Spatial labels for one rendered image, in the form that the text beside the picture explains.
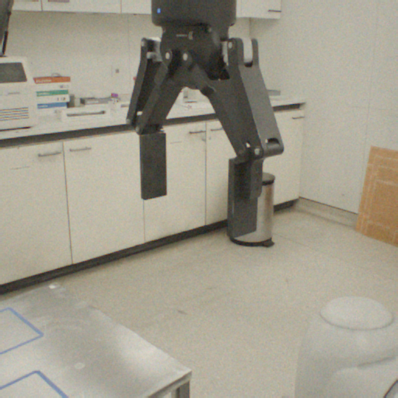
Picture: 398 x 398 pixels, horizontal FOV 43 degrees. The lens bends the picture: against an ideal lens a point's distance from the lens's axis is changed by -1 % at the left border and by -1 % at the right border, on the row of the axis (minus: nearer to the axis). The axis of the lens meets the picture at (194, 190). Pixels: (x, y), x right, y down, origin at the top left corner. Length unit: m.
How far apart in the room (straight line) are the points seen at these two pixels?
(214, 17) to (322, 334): 0.50
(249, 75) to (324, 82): 3.58
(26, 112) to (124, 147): 0.63
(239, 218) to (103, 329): 0.62
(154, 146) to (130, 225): 2.68
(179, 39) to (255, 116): 0.11
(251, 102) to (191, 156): 2.96
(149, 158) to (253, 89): 0.16
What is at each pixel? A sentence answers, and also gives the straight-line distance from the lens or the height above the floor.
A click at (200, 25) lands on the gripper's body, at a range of 0.44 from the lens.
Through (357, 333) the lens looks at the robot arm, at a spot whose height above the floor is 0.96.
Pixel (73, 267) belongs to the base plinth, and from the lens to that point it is 3.15.
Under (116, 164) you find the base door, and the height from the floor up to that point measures 0.63.
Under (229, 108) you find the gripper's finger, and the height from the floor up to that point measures 1.30.
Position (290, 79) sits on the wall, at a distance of 4.19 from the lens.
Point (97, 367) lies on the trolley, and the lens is 0.92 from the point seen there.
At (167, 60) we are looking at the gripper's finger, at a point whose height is 1.34.
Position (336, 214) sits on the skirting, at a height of 0.04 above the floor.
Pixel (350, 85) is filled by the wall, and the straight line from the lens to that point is 3.85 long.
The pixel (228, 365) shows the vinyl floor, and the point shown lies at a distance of 2.30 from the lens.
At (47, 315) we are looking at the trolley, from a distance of 1.09.
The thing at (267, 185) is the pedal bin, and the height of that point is 0.43.
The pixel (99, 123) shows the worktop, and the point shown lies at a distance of 2.92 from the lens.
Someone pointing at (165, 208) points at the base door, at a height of 0.28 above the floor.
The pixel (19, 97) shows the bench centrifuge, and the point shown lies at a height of 1.07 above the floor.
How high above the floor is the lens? 1.36
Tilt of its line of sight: 17 degrees down
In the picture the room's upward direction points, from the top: straight up
